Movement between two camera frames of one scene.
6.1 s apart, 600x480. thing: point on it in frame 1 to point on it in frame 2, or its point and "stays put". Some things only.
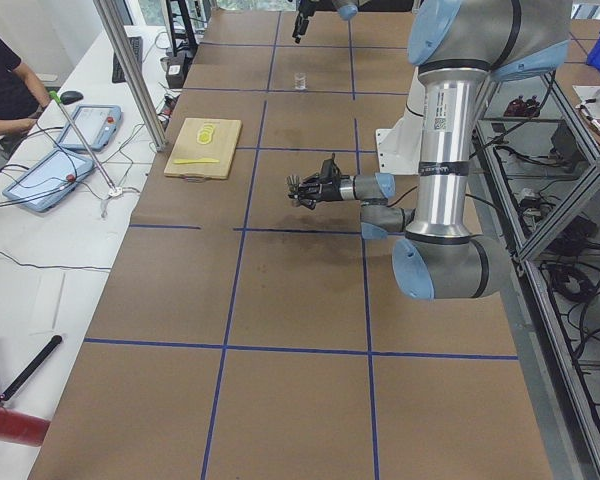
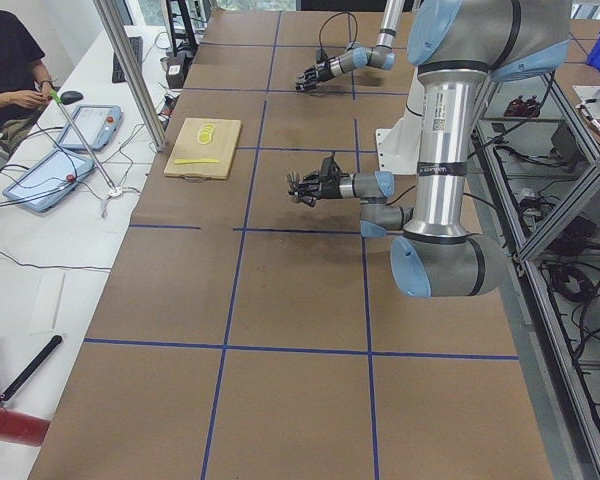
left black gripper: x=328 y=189 stays put
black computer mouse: x=71 y=97 stays put
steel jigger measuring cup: x=293 y=183 stays put
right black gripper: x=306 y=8 to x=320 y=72
